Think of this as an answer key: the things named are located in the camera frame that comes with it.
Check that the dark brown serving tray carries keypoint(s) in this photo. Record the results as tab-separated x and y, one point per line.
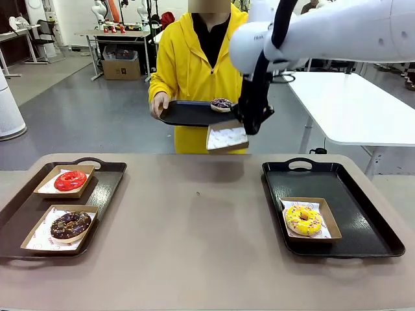
107	194

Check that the white side desk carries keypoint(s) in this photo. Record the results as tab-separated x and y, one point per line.
13	34

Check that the person in yellow hoodie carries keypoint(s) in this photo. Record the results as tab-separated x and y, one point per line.
181	64

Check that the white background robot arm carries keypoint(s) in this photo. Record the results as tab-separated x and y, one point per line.
143	13
99	11

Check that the white ribbed cylinder appliance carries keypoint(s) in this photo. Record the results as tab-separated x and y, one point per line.
9	110

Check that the yellow sprinkled donut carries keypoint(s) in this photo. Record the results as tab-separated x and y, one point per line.
293	223

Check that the brown cardboard food box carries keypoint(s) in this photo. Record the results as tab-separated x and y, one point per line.
52	252
227	151
330	223
42	191

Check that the black office chair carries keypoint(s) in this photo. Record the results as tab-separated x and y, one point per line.
48	35

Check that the red jacket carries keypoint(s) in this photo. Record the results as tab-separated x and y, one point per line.
168	19

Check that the red glazed donut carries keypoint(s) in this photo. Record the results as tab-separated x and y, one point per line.
63	184

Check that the brown cardboard shipping box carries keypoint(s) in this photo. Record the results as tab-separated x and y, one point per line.
121	69

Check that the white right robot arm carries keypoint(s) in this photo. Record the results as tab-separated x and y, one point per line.
324	29

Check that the person's right forearm yellow sleeve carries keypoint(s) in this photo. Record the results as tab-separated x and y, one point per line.
157	84

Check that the large white table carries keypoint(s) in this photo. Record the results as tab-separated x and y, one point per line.
356	107

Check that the black hand-held tray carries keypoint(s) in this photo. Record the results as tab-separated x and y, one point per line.
188	113

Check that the person's right hand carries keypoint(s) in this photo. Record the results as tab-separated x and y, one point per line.
159	105

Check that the grey background work table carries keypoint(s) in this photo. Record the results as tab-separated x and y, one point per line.
113	33

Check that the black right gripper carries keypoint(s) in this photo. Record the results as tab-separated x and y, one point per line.
256	94

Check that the chocolate donut purple sprinkles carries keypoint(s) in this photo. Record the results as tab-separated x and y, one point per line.
222	105

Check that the chocolate donut with yellow bits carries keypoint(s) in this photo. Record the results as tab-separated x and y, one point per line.
63	231

